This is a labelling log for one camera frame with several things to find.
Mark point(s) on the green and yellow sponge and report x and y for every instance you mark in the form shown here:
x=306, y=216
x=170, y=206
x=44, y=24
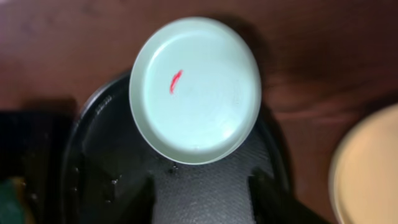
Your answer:
x=12, y=211

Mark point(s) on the black round tray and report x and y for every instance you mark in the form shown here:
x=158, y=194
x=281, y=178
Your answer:
x=213, y=193

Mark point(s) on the light blue plate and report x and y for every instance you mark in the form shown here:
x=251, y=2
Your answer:
x=195, y=91

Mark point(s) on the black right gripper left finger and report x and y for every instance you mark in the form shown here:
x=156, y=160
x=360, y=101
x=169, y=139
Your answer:
x=107, y=198

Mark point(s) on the black rectangular tray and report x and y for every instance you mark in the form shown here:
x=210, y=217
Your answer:
x=33, y=141

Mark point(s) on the yellow plate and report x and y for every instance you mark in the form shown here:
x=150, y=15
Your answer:
x=363, y=171

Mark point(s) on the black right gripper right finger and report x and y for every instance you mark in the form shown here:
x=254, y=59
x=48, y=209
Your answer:
x=273, y=205

